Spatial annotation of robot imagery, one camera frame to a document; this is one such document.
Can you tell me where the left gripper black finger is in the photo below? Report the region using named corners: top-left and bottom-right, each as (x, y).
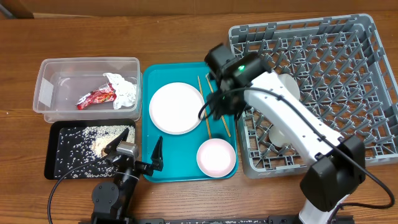
top-left (150, 136), bottom-right (164, 171)
top-left (104, 128), bottom-right (129, 154)

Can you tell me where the wooden chopstick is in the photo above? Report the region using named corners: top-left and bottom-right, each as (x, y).
top-left (205, 73), bottom-right (231, 137)
top-left (197, 76), bottom-right (212, 139)

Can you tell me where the white rice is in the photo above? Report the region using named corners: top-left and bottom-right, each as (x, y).
top-left (54, 125), bottom-right (135, 179)

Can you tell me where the large pink plate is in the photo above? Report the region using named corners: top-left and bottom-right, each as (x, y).
top-left (149, 82), bottom-right (205, 135)

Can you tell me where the red snack wrapper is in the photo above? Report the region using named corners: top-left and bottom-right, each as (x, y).
top-left (76, 83), bottom-right (116, 110)

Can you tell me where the white tissue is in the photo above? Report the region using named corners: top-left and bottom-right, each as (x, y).
top-left (103, 73), bottom-right (137, 110)

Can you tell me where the white cup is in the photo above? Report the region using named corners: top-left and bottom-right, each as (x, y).
top-left (268, 125), bottom-right (290, 147)

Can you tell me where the grey bowl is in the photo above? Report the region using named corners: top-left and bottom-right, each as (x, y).
top-left (278, 74), bottom-right (300, 100)

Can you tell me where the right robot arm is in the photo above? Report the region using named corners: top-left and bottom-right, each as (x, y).
top-left (205, 46), bottom-right (365, 223)

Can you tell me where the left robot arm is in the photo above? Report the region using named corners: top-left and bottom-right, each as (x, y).
top-left (91, 128), bottom-right (164, 223)

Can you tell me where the grey dishwasher rack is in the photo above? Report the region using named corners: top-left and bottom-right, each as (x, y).
top-left (229, 14), bottom-right (397, 166)

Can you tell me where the teal serving tray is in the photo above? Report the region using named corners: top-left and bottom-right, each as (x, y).
top-left (141, 62), bottom-right (237, 183)

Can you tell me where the black tray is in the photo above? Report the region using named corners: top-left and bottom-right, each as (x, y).
top-left (44, 119), bottom-right (136, 180)

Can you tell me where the clear plastic bin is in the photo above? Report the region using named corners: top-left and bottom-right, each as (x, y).
top-left (33, 57), bottom-right (142, 123)

